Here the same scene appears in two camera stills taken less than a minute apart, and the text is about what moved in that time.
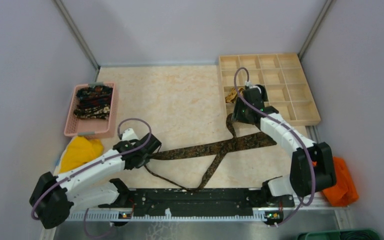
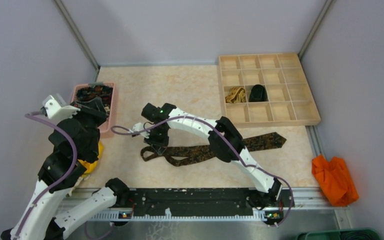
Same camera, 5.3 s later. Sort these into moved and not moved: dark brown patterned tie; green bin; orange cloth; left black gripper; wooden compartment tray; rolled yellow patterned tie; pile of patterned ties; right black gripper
Moved: left black gripper; right black gripper; dark brown patterned tie
Not moved: wooden compartment tray; pile of patterned ties; rolled yellow patterned tie; green bin; orange cloth
